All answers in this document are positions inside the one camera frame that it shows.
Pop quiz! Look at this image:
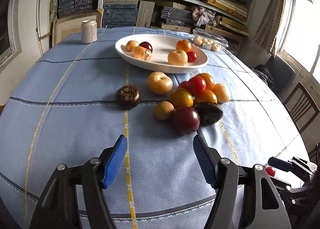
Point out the dark red plum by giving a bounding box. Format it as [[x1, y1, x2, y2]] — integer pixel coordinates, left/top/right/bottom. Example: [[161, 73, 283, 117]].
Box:
[[139, 41, 153, 52], [172, 106, 200, 135]]

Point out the small yellow loquat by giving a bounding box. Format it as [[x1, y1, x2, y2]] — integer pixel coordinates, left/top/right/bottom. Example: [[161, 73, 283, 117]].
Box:
[[153, 101, 175, 121]]

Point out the yellow orange tomato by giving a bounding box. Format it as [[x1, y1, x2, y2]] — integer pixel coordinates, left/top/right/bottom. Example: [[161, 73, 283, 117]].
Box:
[[169, 88, 194, 109]]

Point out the orange mandarin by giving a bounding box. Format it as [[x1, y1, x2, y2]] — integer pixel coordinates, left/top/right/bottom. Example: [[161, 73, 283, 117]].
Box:
[[196, 73, 215, 91], [176, 40, 192, 53]]

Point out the yellow orange apricot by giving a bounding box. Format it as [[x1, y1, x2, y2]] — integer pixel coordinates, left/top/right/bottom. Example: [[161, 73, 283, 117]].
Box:
[[132, 46, 152, 61]]

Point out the speckled yellow apricot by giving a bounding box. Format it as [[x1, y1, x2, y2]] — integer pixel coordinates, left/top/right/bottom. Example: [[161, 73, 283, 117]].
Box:
[[125, 40, 139, 52]]

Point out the pale peach apricot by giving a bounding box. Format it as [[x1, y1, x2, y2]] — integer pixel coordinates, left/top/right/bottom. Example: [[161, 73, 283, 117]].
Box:
[[147, 72, 173, 95]]

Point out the wooden chair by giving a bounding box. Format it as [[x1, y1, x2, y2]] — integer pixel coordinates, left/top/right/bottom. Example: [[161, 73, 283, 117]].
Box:
[[283, 82, 319, 134]]

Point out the blue checked tablecloth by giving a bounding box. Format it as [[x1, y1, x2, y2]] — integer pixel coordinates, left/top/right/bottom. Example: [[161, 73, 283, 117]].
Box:
[[1, 27, 308, 228]]

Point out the dark jacket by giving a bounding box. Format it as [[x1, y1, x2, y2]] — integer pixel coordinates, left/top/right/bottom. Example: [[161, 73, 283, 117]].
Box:
[[252, 64, 274, 90]]

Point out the white ceramic plate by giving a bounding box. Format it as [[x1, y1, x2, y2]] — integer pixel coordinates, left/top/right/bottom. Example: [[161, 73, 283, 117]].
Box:
[[114, 34, 209, 74]]

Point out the white drink can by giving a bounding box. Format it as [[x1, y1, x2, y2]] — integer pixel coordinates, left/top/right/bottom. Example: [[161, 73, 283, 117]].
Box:
[[81, 20, 97, 44]]

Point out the framed picture board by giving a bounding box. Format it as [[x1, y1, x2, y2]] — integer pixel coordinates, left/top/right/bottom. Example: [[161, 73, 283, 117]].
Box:
[[52, 8, 104, 47]]

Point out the pink plastic bag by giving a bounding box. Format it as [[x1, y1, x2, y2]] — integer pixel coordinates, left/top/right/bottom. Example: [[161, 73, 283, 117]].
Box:
[[191, 6, 222, 27]]

